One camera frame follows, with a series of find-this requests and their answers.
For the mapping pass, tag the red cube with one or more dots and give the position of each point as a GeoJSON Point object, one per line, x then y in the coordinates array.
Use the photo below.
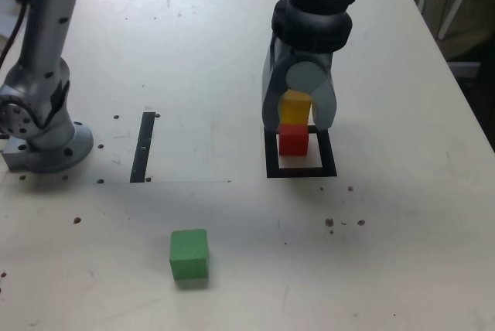
{"type": "Point", "coordinates": [293, 141]}

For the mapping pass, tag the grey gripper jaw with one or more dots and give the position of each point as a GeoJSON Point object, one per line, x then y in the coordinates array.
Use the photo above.
{"type": "Point", "coordinates": [270, 95]}
{"type": "Point", "coordinates": [309, 77]}

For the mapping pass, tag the black tape square outline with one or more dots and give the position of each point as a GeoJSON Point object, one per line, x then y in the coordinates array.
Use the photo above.
{"type": "Point", "coordinates": [301, 173]}

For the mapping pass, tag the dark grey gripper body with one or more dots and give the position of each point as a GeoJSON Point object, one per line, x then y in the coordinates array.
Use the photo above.
{"type": "Point", "coordinates": [313, 56]}

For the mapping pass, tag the grey metal rail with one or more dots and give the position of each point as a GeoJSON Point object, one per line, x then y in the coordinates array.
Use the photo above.
{"type": "Point", "coordinates": [464, 68]}

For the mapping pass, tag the black tape strip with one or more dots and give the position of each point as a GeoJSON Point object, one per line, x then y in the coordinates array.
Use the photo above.
{"type": "Point", "coordinates": [141, 153]}

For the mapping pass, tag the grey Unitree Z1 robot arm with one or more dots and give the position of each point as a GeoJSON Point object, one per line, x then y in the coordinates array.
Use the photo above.
{"type": "Point", "coordinates": [42, 37]}

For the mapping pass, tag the yellow cube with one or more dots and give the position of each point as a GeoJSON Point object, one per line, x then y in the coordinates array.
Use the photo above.
{"type": "Point", "coordinates": [294, 108]}

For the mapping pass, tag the green cube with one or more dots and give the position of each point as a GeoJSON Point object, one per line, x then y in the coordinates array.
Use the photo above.
{"type": "Point", "coordinates": [189, 255]}

